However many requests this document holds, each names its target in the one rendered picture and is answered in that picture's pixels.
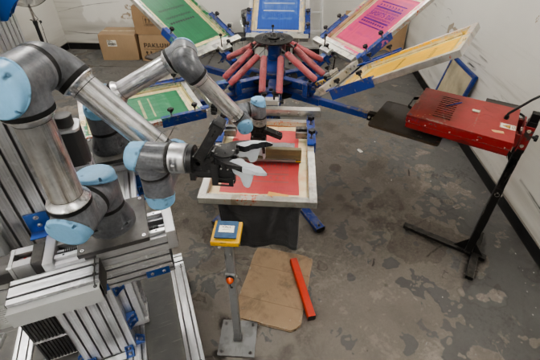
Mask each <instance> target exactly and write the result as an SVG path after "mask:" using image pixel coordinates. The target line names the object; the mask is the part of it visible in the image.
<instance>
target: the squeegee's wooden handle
mask: <svg viewBox="0 0 540 360"><path fill-rule="evenodd" d="M265 150H266V158H272V159H292V160H296V161H299V162H300V161H301V148H294V147H273V146H269V147H265Z"/></svg>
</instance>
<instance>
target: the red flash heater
mask: <svg viewBox="0 0 540 360"><path fill-rule="evenodd" d="M460 102H463V103H461V104H456V103H460ZM449 104H454V105H451V106H446V105H449ZM473 109H476V110H480V112H479V113H478V112H473ZM513 109H514V108H511V107H508V106H504V105H500V104H494V103H490V102H487V101H483V100H477V99H473V98H470V97H466V96H460V95H456V94H452V93H449V92H442V91H439V90H435V89H431V88H425V90H424V91H423V93H422V94H421V96H420V97H419V99H418V100H417V101H416V102H415V104H414V105H413V106H412V108H411V110H410V111H409V112H408V114H407V116H406V119H405V121H406V124H405V127H407V128H409V129H414V130H418V131H420V132H423V133H428V134H431V135H434V136H437V137H442V138H445V139H448V140H451V141H456V142H459V143H462V144H465V145H470V146H473V147H476V148H479V149H484V150H487V151H490V152H493V153H498V154H500V155H504V156H507V154H508V152H509V151H510V150H511V149H512V147H515V149H514V151H516V150H517V148H518V146H519V144H520V142H521V140H522V138H523V134H524V132H525V128H526V127H525V126H526V119H527V117H525V119H524V120H523V119H519V115H520V111H521V109H518V110H516V111H515V112H512V113H510V115H509V119H508V120H506V119H504V117H505V115H506V114H507V113H508V112H510V111H511V110H513Z"/></svg>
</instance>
